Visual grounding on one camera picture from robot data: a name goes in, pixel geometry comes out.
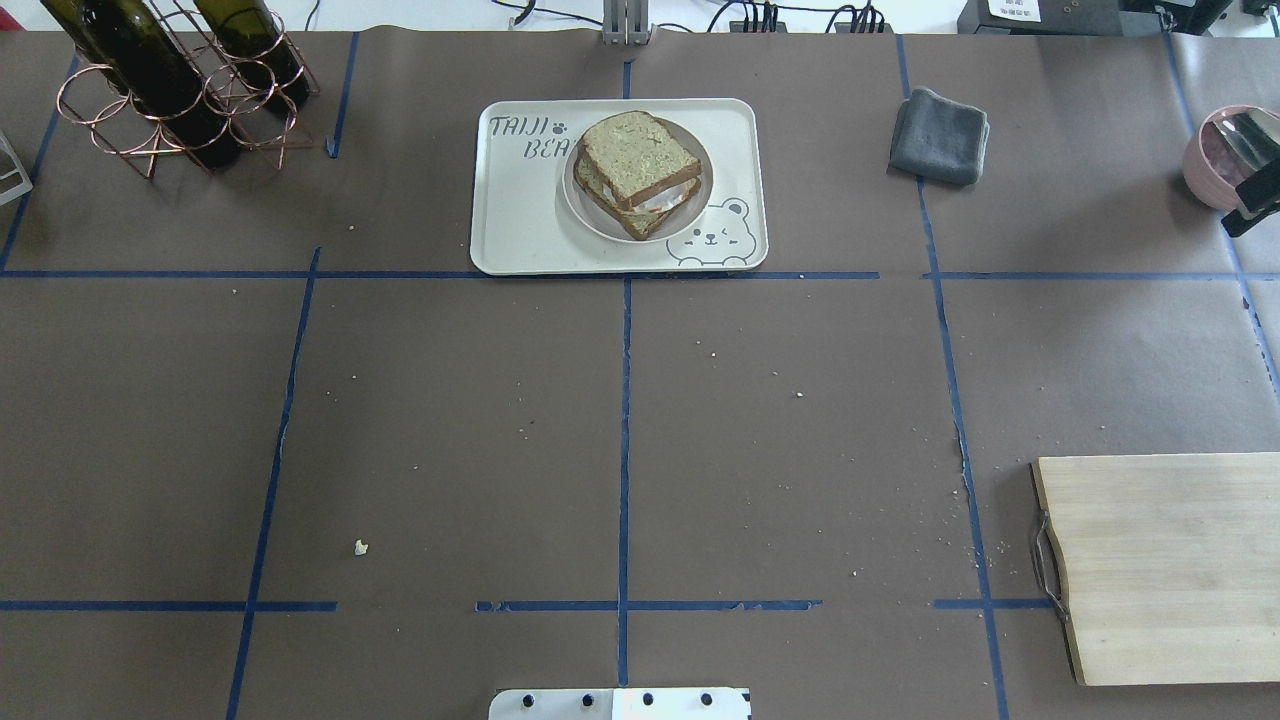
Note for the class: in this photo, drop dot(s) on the pink bowl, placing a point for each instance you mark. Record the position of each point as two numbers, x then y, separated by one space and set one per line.
1198 171

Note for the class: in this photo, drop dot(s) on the grey folded cloth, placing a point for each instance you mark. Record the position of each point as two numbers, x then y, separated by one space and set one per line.
939 139

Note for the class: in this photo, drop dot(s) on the metal scoop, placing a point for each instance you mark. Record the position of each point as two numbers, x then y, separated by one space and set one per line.
1245 141

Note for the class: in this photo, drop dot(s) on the cream bear tray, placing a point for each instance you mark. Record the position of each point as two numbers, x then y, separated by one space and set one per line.
521 225

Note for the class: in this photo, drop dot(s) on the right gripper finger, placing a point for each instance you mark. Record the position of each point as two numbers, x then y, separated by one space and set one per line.
1258 199

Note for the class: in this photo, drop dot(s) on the white camera pole base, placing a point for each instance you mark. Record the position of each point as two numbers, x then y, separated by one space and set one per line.
623 703

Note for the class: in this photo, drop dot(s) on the white round plate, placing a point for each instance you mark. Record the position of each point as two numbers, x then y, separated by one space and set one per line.
598 221

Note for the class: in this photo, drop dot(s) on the black power box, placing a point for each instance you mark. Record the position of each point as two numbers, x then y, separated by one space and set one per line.
1040 18

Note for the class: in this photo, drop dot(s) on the fried egg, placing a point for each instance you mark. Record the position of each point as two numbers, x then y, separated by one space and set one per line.
668 200

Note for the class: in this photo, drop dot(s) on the aluminium frame post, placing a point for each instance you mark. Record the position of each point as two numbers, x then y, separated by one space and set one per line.
626 23

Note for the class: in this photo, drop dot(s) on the copper wire bottle rack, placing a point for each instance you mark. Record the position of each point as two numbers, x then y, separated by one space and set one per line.
89 99

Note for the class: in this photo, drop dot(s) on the white wire cup rack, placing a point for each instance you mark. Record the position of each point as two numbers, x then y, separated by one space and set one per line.
15 181

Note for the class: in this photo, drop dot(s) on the wooden cutting board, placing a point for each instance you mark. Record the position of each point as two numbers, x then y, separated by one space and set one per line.
1168 565

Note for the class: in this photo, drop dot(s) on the bread slice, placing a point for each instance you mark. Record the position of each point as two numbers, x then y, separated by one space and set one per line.
638 227
637 157

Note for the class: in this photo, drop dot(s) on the dark wine bottle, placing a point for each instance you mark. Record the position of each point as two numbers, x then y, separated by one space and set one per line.
247 30
130 40

